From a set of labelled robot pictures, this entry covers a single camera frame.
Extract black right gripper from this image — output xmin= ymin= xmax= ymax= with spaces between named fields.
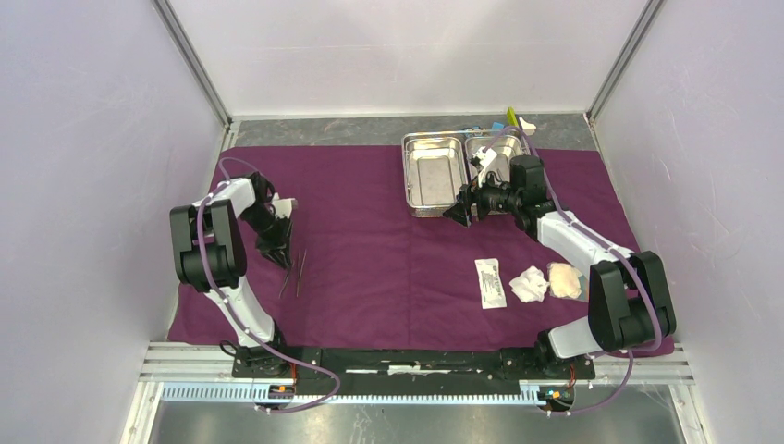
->
xmin=442 ymin=166 xmax=521 ymax=228

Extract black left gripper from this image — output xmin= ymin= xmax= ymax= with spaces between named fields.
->
xmin=239 ymin=203 xmax=293 ymax=270

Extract steel forceps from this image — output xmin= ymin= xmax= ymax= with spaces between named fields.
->
xmin=295 ymin=249 xmax=307 ymax=298
xmin=278 ymin=265 xmax=294 ymax=299

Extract steel two-compartment tray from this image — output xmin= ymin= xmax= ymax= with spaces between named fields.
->
xmin=401 ymin=129 xmax=530 ymax=217

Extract maroon cloth wrap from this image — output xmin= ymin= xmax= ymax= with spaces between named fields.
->
xmin=167 ymin=144 xmax=676 ymax=359

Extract green suture packet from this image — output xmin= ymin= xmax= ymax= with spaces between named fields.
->
xmin=474 ymin=258 xmax=507 ymax=310

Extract white gauze packet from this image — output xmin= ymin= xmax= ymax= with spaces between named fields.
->
xmin=509 ymin=266 xmax=549 ymax=303

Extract white gauze pad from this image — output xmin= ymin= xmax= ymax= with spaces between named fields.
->
xmin=547 ymin=263 xmax=589 ymax=302

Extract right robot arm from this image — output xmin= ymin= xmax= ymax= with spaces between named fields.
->
xmin=444 ymin=149 xmax=677 ymax=377

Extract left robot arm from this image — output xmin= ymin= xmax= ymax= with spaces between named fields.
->
xmin=169 ymin=172 xmax=297 ymax=377

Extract yellow-green plastic block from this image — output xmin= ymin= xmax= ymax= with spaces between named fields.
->
xmin=506 ymin=106 xmax=521 ymax=129

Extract white plastic block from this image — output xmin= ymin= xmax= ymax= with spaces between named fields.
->
xmin=517 ymin=117 xmax=537 ymax=136

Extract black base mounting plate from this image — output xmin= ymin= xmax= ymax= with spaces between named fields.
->
xmin=231 ymin=347 xmax=596 ymax=396

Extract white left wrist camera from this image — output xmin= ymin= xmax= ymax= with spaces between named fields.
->
xmin=270 ymin=193 xmax=298 ymax=219

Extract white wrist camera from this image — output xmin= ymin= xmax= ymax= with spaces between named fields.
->
xmin=470 ymin=146 xmax=498 ymax=188
xmin=270 ymin=193 xmax=298 ymax=219

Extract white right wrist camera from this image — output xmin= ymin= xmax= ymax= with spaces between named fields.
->
xmin=470 ymin=146 xmax=498 ymax=188

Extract aluminium front frame rail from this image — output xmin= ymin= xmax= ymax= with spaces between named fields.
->
xmin=120 ymin=342 xmax=710 ymax=443

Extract aluminium frame rail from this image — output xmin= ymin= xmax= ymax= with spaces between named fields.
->
xmin=152 ymin=0 xmax=241 ymax=342
xmin=120 ymin=342 xmax=710 ymax=443

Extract aluminium frame rail left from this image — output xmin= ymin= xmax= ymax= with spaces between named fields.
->
xmin=152 ymin=0 xmax=241 ymax=342

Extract aluminium frame post right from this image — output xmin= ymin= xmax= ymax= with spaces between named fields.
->
xmin=584 ymin=0 xmax=666 ymax=128

